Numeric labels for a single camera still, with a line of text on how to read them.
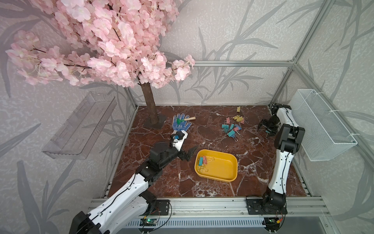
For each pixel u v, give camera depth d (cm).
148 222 71
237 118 110
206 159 89
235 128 104
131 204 58
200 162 87
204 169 86
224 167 88
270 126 92
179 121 111
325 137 60
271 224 69
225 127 105
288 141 66
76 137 67
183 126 108
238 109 119
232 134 102
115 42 44
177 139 61
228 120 110
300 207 76
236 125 107
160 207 74
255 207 73
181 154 64
